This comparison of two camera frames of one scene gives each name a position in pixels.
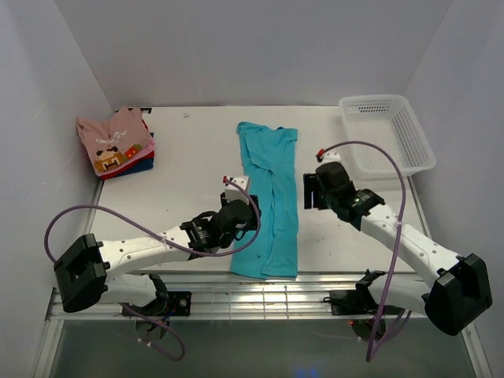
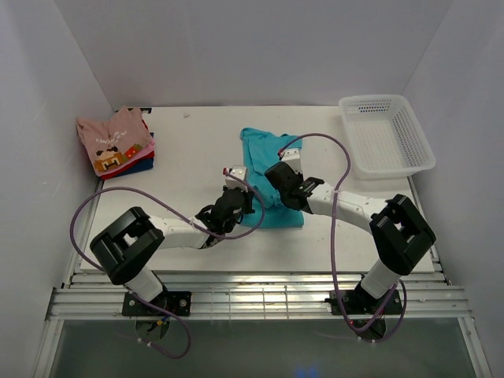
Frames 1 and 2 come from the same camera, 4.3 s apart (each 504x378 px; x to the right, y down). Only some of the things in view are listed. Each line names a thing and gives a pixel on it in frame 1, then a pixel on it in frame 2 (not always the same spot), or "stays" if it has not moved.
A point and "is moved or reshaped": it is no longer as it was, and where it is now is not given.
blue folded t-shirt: [145, 165] stays
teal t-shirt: [270, 153] is moved or reshaped
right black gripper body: [321, 199] to [283, 197]
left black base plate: [179, 302] stays
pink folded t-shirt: [150, 147] stays
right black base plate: [360, 302] stays
